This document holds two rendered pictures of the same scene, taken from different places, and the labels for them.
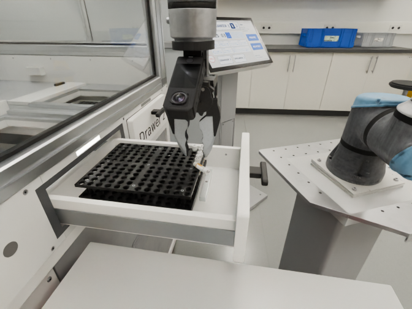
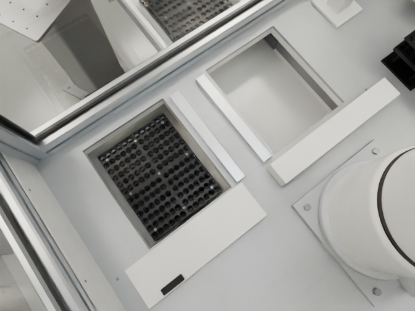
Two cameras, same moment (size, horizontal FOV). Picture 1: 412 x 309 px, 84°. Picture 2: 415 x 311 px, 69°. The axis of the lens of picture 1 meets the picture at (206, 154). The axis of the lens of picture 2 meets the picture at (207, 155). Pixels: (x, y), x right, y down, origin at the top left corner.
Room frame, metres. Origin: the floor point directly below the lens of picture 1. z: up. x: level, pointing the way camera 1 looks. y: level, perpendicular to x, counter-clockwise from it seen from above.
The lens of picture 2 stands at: (0.81, 0.54, 1.55)
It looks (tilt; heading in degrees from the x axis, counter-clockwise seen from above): 75 degrees down; 218
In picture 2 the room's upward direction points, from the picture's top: 6 degrees clockwise
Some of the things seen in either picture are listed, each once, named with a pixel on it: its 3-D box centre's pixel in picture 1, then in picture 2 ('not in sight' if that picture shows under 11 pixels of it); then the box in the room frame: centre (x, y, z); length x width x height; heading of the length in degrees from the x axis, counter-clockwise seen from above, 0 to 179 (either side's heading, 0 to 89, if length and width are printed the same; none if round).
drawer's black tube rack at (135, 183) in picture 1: (150, 176); not in sight; (0.41, 0.12, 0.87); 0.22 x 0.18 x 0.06; 81
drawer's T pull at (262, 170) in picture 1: (257, 172); not in sight; (0.38, -0.10, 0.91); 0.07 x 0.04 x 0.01; 171
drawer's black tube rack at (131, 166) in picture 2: not in sight; (160, 176); (0.78, 0.39, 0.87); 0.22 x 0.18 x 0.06; 81
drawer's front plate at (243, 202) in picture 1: (242, 184); not in sight; (0.38, -0.08, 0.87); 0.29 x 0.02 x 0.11; 171
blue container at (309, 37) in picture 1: (325, 37); not in sight; (3.48, -1.63, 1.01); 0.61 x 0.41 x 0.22; 85
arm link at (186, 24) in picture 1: (190, 26); not in sight; (0.42, 0.02, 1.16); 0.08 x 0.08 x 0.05
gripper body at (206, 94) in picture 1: (195, 77); not in sight; (0.43, 0.02, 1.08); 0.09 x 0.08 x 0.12; 171
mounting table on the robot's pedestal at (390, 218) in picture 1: (350, 188); not in sight; (0.59, -0.47, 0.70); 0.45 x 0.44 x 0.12; 105
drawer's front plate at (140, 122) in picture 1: (151, 120); not in sight; (0.74, 0.19, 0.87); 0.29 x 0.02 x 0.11; 171
